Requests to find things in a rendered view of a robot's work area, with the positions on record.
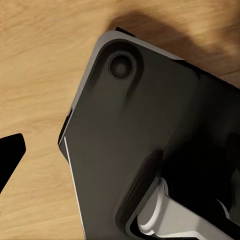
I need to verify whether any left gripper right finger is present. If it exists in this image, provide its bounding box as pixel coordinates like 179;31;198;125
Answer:
224;132;240;173

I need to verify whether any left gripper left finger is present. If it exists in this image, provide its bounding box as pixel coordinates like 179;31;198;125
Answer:
0;133;26;193

